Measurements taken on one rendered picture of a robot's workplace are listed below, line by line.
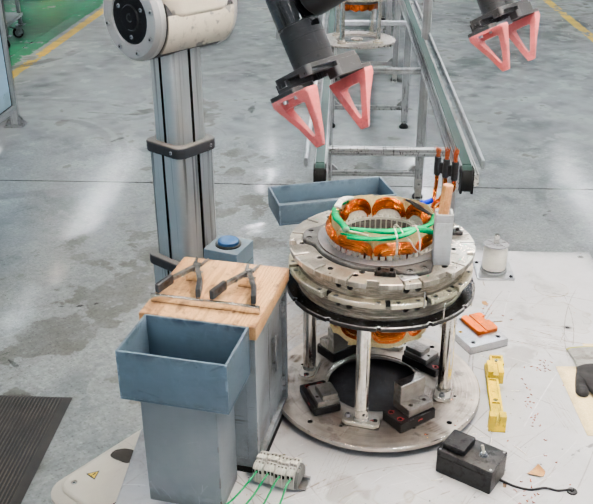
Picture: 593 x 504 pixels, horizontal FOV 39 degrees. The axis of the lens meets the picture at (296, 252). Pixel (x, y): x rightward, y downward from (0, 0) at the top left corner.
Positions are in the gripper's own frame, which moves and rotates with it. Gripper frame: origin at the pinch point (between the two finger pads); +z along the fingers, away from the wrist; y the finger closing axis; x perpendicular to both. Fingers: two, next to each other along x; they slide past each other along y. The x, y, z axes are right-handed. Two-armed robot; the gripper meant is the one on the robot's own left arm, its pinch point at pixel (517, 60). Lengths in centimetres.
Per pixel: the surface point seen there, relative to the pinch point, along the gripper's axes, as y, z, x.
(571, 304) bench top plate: 30, 55, 25
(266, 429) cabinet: -50, 42, 40
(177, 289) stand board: -56, 13, 40
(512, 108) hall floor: 404, 26, 234
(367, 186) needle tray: 4.4, 12.3, 45.6
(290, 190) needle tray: -9, 7, 54
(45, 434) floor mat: -22, 51, 186
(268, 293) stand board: -47, 19, 29
